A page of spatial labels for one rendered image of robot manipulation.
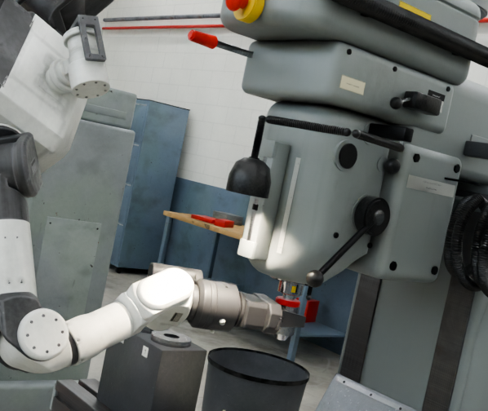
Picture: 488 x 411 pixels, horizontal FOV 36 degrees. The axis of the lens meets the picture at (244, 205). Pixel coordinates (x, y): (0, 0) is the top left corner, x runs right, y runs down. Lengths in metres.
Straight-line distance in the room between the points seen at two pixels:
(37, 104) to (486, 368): 1.02
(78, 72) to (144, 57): 8.90
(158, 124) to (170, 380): 7.15
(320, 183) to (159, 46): 8.73
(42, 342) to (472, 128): 0.92
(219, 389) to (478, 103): 2.11
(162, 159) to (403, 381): 7.22
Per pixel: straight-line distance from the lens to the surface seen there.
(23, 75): 1.37
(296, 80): 1.31
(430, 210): 1.49
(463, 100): 1.55
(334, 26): 1.24
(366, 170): 1.37
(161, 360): 1.61
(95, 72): 1.32
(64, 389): 1.89
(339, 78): 1.27
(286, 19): 1.23
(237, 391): 3.32
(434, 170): 1.48
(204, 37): 1.34
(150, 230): 8.82
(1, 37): 1.39
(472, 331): 1.63
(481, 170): 1.63
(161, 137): 8.72
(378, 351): 1.77
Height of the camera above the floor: 1.50
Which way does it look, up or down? 3 degrees down
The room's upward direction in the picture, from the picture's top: 12 degrees clockwise
